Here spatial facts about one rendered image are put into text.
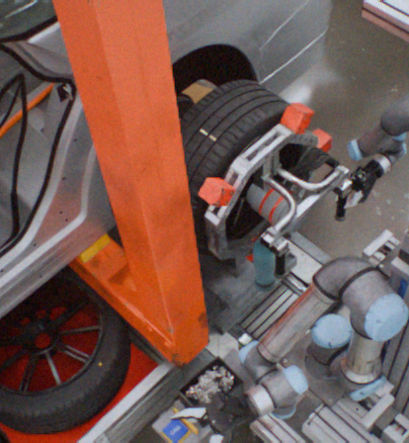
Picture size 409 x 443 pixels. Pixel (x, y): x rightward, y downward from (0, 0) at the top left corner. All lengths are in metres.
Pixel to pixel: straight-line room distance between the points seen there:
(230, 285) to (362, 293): 1.48
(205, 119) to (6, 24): 0.80
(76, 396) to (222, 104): 1.18
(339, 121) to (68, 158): 2.04
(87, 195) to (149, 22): 1.17
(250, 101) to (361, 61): 1.95
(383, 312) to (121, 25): 0.90
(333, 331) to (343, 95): 2.27
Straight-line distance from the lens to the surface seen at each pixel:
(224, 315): 3.26
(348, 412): 2.44
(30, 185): 2.69
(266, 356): 2.03
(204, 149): 2.49
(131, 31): 1.50
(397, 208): 3.80
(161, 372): 2.90
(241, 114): 2.54
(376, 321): 1.80
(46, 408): 2.81
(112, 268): 2.80
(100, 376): 2.81
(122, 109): 1.60
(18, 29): 2.10
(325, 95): 4.26
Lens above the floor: 3.03
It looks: 54 degrees down
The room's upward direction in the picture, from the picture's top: 6 degrees counter-clockwise
